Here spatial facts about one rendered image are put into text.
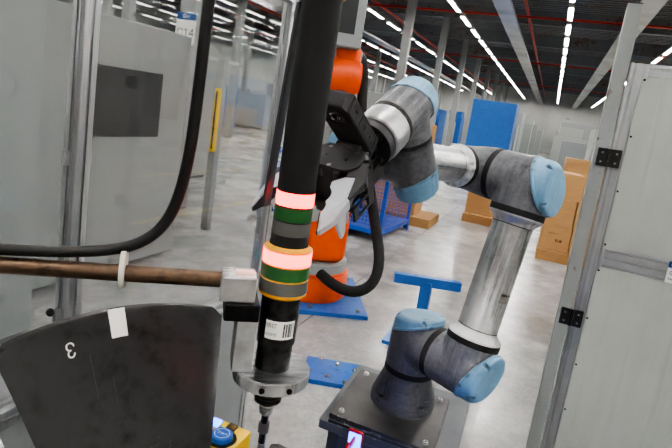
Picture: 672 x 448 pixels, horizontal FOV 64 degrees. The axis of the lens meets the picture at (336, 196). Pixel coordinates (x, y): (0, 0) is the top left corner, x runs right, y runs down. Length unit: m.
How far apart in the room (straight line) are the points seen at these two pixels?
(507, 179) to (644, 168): 1.11
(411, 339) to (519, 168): 0.44
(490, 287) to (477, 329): 0.09
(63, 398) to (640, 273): 2.02
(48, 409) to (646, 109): 2.03
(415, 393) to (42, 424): 0.88
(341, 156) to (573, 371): 1.84
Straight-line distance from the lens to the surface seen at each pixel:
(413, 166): 0.84
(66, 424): 0.62
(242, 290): 0.47
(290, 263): 0.46
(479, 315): 1.19
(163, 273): 0.47
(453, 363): 1.20
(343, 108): 0.63
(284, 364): 0.50
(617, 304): 2.30
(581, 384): 2.41
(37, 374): 0.62
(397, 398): 1.31
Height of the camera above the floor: 1.70
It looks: 10 degrees down
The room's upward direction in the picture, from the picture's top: 9 degrees clockwise
